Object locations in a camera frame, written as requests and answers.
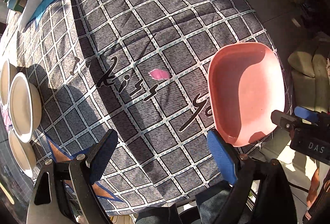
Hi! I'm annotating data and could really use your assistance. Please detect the grey checked star tablecloth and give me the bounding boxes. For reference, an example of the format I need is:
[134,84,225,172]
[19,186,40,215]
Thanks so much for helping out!
[1,0,273,215]

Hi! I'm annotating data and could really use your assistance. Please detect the pink square plate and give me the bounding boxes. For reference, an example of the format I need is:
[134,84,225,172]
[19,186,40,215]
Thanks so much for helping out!
[207,42,285,147]

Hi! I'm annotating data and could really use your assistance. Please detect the large white paper bowl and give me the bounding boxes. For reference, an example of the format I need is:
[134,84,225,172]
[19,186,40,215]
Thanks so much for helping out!
[9,72,42,143]

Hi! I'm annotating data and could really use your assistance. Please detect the olive green sofa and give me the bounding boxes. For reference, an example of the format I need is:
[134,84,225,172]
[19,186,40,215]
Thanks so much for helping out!
[288,40,329,113]

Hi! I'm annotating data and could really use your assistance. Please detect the person's grey trouser legs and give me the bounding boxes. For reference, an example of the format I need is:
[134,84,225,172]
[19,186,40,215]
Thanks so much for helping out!
[135,182,256,224]

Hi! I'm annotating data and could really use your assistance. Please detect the person's right hand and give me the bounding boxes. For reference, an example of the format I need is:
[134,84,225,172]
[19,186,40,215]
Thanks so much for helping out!
[303,167,329,223]

